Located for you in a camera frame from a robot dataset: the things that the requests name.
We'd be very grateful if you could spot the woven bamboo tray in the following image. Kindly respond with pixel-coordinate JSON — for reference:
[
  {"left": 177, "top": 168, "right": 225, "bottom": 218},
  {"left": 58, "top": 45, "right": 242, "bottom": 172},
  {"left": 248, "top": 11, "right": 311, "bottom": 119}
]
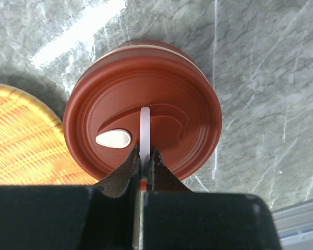
[{"left": 0, "top": 84, "right": 97, "bottom": 185}]

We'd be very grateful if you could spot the red round lid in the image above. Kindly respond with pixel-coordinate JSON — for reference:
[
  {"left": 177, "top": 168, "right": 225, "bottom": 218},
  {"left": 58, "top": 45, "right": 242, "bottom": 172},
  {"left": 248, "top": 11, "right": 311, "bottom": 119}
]
[{"left": 63, "top": 40, "right": 222, "bottom": 180}]

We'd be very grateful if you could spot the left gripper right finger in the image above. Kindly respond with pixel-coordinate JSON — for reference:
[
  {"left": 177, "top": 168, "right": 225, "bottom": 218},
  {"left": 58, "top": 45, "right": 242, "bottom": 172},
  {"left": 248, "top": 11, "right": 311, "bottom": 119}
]
[{"left": 143, "top": 149, "right": 282, "bottom": 249}]

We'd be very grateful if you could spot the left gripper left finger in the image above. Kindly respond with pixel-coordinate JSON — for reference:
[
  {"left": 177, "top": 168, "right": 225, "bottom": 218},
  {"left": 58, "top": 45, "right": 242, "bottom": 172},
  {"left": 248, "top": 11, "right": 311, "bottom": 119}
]
[{"left": 0, "top": 146, "right": 140, "bottom": 249}]

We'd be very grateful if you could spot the aluminium frame rail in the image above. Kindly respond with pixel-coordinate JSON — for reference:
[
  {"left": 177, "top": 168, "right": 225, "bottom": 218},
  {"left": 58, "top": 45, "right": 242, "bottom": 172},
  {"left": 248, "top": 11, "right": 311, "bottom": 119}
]
[{"left": 272, "top": 199, "right": 313, "bottom": 250}]

